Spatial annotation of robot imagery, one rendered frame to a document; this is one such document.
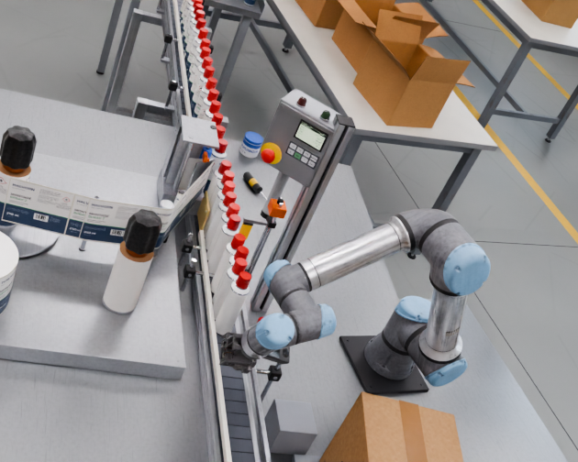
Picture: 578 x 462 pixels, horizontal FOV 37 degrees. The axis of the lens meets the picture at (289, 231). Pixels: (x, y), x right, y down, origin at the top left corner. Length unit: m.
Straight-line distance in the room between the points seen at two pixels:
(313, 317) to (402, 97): 2.05
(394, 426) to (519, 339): 2.57
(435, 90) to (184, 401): 2.17
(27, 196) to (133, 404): 0.62
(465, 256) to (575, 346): 2.76
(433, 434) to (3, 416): 0.97
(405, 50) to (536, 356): 1.63
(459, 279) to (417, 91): 1.94
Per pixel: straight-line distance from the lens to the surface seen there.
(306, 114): 2.21
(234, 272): 2.29
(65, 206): 2.38
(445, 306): 2.19
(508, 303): 4.73
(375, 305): 2.79
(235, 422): 2.18
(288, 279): 2.03
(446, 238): 2.07
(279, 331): 1.90
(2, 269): 2.14
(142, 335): 2.28
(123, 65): 4.13
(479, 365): 2.81
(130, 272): 2.21
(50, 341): 2.21
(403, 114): 3.94
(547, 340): 4.67
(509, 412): 2.73
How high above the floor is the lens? 2.48
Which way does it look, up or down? 35 degrees down
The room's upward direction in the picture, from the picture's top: 25 degrees clockwise
